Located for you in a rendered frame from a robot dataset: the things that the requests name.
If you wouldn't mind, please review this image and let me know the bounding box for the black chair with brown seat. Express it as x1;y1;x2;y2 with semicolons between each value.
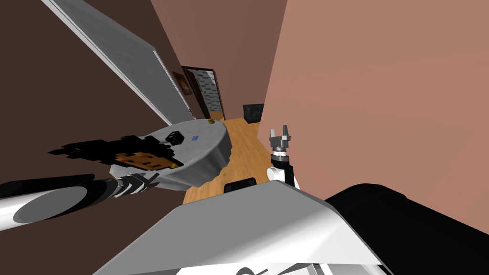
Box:
47;134;184;173

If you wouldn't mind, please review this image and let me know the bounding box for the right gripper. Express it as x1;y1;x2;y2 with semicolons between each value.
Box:
269;125;292;155

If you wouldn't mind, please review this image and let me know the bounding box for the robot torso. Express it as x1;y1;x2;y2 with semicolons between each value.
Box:
91;177;394;275

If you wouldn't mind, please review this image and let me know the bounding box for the dark brown door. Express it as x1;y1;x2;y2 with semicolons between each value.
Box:
181;65;226;121

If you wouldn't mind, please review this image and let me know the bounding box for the small black box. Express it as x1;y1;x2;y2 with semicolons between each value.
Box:
165;131;186;146

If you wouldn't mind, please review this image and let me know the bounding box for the brown picture on wall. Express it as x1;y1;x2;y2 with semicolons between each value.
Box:
171;71;193;96

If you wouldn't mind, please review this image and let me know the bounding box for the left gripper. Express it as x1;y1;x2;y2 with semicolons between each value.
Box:
128;173;161;196

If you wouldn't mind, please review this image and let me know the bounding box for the black cabinet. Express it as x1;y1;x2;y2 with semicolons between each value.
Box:
243;103;265;124

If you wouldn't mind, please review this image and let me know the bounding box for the round grey table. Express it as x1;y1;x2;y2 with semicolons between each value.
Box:
109;119;234;191

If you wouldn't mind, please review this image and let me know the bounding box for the grey door leaf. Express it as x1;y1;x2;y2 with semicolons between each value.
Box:
40;0;196;127

